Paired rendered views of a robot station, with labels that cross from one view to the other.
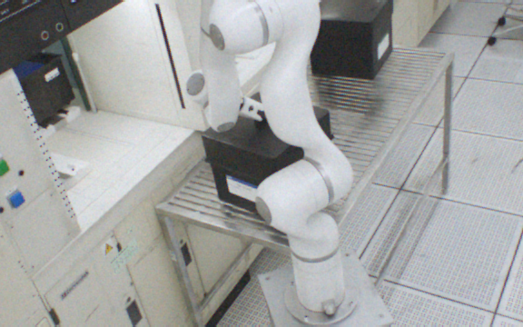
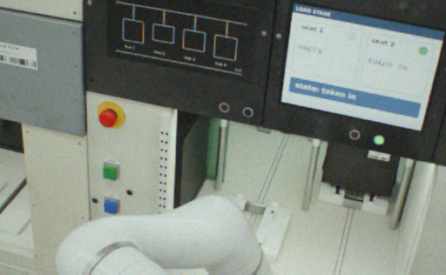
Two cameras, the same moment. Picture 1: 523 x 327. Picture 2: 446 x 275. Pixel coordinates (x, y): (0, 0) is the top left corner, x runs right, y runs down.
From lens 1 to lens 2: 1.21 m
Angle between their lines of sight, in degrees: 55
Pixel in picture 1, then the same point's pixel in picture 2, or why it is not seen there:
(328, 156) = not seen: outside the picture
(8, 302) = not seen: hidden behind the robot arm
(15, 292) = not seen: hidden behind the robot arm
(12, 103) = (153, 135)
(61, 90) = (378, 177)
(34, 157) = (151, 193)
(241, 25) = (63, 263)
